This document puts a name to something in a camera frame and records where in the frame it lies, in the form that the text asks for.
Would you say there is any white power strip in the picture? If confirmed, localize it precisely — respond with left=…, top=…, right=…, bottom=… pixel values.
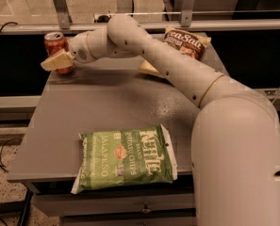
left=93, top=14, right=113, bottom=24

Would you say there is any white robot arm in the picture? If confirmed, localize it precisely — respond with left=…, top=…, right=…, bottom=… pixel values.
left=41, top=14, right=280, bottom=226

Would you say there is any grey cabinet with drawers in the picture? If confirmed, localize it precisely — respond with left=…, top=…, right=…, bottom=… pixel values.
left=7, top=32, right=280, bottom=226

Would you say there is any brown sea salt chip bag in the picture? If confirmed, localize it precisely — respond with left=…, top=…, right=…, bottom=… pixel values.
left=137, top=25, right=212, bottom=79

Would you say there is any red coca cola can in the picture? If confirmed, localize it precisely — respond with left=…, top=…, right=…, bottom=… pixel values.
left=43, top=31, right=74, bottom=75

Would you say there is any metal railing frame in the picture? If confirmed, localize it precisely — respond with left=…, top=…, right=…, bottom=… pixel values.
left=0, top=0, right=280, bottom=35

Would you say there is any green jalapeno chip bag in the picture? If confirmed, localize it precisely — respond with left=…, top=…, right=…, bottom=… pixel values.
left=71, top=124, right=177, bottom=194

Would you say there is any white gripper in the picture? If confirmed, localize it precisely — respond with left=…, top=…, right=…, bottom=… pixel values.
left=41, top=32, right=96, bottom=72

